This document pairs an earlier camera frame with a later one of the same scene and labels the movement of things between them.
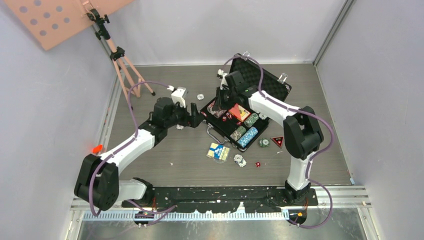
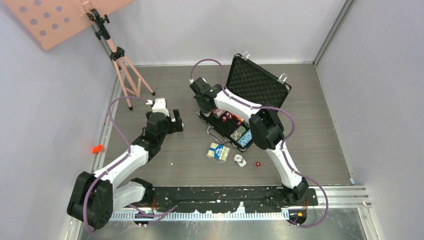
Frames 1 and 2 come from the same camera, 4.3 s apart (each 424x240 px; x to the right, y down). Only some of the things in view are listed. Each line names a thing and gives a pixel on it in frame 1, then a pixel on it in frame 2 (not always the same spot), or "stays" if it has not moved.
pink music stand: x=52 y=22 stays
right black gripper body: x=225 y=98 → x=202 y=106
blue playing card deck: x=218 y=152 stays
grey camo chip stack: x=238 y=133 stays
